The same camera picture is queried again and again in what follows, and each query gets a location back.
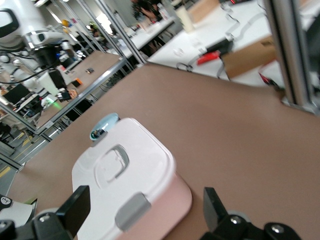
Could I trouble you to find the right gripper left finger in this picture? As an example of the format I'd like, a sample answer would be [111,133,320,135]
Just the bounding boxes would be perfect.
[56,185,91,237]

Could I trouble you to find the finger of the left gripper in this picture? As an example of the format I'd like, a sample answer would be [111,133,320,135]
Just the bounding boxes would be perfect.
[48,69,68,91]

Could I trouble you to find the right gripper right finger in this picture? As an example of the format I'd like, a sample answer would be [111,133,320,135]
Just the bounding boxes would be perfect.
[203,186,228,233]

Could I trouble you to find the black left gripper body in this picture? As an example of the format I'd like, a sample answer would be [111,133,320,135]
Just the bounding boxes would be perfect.
[33,45,64,73]

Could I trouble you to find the white lunch box grey clips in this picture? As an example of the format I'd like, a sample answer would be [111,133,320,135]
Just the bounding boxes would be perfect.
[71,117,193,240]

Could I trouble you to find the brown cardboard box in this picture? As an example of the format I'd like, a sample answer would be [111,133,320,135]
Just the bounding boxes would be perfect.
[221,36,279,79]

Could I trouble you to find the light blue round plate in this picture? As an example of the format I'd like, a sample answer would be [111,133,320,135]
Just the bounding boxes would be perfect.
[89,112,120,141]

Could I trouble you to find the white workbench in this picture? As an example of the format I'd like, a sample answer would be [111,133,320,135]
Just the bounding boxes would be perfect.
[129,0,320,89]

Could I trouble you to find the red clip leads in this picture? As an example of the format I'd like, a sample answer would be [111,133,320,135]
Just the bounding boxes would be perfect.
[258,71,286,92]

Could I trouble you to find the beige cylinder cup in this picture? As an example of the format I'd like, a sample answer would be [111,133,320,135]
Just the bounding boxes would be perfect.
[175,5,195,34]

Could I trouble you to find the red hand tool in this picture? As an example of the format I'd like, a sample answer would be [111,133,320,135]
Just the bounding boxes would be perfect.
[196,50,221,65]

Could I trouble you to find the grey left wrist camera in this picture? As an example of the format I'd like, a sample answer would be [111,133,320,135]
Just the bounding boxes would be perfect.
[59,40,73,52]

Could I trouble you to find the brown table aluminium frame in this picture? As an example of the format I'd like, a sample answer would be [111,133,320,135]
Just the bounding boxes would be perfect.
[0,51,141,137]

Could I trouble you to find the black oval cable loop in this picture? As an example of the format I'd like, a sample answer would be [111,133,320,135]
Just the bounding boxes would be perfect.
[176,61,195,73]

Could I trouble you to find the aluminium camera post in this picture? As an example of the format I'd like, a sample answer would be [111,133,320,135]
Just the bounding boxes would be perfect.
[263,0,320,112]

